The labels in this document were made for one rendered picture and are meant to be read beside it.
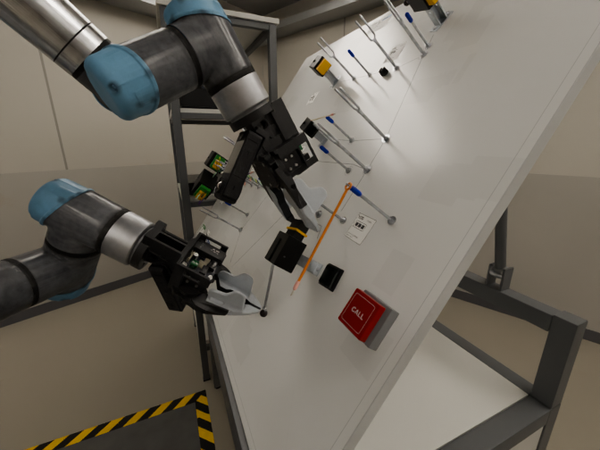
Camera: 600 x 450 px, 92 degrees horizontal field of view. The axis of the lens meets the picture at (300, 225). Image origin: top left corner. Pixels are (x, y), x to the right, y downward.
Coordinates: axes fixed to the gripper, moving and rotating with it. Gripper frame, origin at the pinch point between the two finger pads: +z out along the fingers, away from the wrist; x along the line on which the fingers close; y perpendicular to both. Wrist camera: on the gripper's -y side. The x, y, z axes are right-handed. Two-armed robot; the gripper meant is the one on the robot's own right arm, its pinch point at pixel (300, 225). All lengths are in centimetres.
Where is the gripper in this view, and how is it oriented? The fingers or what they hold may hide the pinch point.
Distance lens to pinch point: 51.1
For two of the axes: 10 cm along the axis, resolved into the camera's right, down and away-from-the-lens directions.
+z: 4.6, 7.9, 4.0
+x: -4.7, -1.7, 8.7
